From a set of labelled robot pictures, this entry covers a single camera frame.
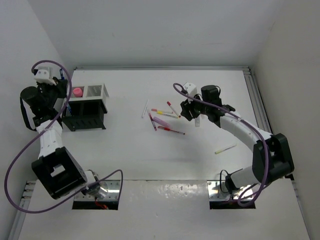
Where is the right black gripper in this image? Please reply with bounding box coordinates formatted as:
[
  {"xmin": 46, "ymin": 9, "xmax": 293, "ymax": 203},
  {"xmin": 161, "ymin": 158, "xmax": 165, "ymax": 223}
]
[{"xmin": 180, "ymin": 92, "xmax": 210, "ymax": 121}]

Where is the pink eraser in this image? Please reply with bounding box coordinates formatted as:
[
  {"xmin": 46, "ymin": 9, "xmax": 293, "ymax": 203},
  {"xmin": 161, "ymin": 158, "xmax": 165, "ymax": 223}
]
[{"xmin": 72, "ymin": 87, "xmax": 84, "ymax": 98}]

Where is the yellow white pen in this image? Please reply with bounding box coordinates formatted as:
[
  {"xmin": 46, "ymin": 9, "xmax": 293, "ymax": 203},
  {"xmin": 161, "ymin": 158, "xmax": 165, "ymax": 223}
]
[{"xmin": 214, "ymin": 144, "xmax": 237, "ymax": 155}]

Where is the blue pen with white end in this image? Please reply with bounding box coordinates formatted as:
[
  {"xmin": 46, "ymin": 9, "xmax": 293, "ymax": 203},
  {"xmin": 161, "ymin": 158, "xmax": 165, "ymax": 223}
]
[{"xmin": 65, "ymin": 105, "xmax": 72, "ymax": 117}]

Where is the blue gel pen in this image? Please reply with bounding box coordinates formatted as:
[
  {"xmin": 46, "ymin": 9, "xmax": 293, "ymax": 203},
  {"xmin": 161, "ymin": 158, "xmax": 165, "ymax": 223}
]
[{"xmin": 59, "ymin": 69, "xmax": 65, "ymax": 80}]

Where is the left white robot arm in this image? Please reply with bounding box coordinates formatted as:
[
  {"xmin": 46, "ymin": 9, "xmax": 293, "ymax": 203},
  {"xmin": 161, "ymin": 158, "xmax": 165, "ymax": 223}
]
[{"xmin": 19, "ymin": 77, "xmax": 99, "ymax": 200}]

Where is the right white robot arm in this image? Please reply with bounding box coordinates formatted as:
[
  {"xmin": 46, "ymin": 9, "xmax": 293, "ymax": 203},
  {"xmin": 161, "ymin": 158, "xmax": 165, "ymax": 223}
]
[{"xmin": 179, "ymin": 82, "xmax": 295, "ymax": 194}]

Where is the orange capped white marker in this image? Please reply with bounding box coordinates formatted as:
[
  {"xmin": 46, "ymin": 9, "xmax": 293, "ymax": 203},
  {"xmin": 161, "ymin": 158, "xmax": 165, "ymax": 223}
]
[{"xmin": 194, "ymin": 117, "xmax": 200, "ymax": 128}]

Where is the red capped white marker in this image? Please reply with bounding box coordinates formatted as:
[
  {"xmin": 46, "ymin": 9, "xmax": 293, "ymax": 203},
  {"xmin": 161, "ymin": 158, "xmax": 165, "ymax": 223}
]
[{"xmin": 166, "ymin": 101, "xmax": 181, "ymax": 118}]

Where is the red gel pen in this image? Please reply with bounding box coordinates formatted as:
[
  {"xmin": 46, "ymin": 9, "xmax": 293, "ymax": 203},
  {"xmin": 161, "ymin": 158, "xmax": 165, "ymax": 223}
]
[{"xmin": 157, "ymin": 126, "xmax": 186, "ymax": 135}]

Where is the purple highlighter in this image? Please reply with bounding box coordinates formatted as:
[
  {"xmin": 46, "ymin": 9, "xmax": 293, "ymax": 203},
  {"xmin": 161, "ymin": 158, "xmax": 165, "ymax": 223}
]
[{"xmin": 152, "ymin": 116, "xmax": 171, "ymax": 128}]

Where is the pink yellow marker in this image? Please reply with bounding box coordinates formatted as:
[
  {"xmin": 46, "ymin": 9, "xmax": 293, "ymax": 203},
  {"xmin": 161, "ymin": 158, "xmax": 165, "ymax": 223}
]
[{"xmin": 151, "ymin": 108, "xmax": 174, "ymax": 114}]

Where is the black slatted organizer bin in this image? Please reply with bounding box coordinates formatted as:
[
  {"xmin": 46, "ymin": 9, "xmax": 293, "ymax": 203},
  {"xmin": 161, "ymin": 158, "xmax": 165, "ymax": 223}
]
[{"xmin": 62, "ymin": 100, "xmax": 108, "ymax": 132}]

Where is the white slatted organizer bin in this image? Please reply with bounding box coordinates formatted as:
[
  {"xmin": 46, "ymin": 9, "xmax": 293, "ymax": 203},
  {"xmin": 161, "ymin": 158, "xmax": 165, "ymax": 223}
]
[{"xmin": 70, "ymin": 83, "xmax": 109, "ymax": 102}]

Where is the pink clear pen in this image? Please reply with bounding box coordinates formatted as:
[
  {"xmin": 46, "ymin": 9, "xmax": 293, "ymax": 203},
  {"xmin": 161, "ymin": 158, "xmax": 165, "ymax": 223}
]
[{"xmin": 146, "ymin": 109, "xmax": 157, "ymax": 131}]

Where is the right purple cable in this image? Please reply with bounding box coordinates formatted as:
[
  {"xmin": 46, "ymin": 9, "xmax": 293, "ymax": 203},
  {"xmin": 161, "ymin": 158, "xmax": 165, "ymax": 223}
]
[{"xmin": 172, "ymin": 82, "xmax": 271, "ymax": 207}]

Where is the purple cable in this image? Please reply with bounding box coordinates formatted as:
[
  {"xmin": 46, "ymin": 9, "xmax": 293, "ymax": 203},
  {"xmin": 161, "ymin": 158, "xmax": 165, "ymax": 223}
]
[
  {"xmin": 172, "ymin": 82, "xmax": 271, "ymax": 207},
  {"xmin": 4, "ymin": 59, "xmax": 124, "ymax": 214}
]

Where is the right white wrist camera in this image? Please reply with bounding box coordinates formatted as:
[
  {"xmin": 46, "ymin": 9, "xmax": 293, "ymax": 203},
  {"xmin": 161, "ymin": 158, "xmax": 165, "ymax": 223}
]
[{"xmin": 183, "ymin": 82, "xmax": 198, "ymax": 97}]

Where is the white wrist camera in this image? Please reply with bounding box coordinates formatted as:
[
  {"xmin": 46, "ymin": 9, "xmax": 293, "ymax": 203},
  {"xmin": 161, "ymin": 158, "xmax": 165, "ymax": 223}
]
[
  {"xmin": 33, "ymin": 66, "xmax": 57, "ymax": 86},
  {"xmin": 183, "ymin": 82, "xmax": 198, "ymax": 97}
]

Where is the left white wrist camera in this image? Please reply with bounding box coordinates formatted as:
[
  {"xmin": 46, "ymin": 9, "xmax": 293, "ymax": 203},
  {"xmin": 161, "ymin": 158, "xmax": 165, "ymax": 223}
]
[{"xmin": 33, "ymin": 66, "xmax": 57, "ymax": 86}]

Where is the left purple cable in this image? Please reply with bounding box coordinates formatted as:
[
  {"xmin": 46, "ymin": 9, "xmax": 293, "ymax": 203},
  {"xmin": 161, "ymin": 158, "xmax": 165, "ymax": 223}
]
[{"xmin": 4, "ymin": 59, "xmax": 124, "ymax": 214}]

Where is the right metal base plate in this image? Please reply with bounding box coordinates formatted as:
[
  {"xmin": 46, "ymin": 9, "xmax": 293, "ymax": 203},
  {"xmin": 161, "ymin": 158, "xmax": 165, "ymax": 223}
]
[{"xmin": 207, "ymin": 180, "xmax": 254, "ymax": 202}]

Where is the metal base plate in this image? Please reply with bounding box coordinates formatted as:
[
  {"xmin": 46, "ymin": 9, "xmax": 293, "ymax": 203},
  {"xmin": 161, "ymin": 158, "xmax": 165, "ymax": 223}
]
[
  {"xmin": 207, "ymin": 180, "xmax": 254, "ymax": 202},
  {"xmin": 74, "ymin": 180, "xmax": 121, "ymax": 202}
]

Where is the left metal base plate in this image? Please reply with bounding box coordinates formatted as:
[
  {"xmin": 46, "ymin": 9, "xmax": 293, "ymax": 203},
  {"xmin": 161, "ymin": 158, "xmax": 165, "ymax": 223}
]
[{"xmin": 74, "ymin": 180, "xmax": 121, "ymax": 202}]

